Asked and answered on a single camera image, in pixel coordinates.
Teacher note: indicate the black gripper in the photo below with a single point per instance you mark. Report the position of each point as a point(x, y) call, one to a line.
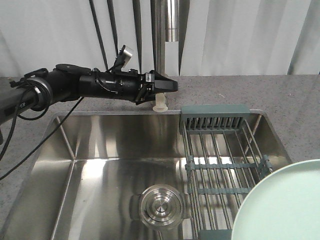
point(128, 86)

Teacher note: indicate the stainless steel faucet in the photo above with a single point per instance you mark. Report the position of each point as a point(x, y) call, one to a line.
point(165, 28)

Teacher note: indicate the light green round plate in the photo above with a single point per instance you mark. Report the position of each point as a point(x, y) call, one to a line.
point(283, 206)

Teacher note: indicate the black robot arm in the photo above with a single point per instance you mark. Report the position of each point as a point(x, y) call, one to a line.
point(39, 89)

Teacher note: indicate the green metal dish rack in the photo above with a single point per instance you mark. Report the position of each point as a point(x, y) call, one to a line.
point(224, 162)

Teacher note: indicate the white pleated curtain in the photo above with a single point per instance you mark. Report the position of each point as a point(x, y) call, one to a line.
point(216, 37)

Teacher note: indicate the stainless steel sink basin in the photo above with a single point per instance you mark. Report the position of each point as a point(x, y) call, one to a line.
point(88, 177)

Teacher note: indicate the round steel sink drain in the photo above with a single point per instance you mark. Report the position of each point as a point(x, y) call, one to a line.
point(161, 207)

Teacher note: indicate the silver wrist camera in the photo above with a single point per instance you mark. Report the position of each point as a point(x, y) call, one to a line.
point(123, 57)

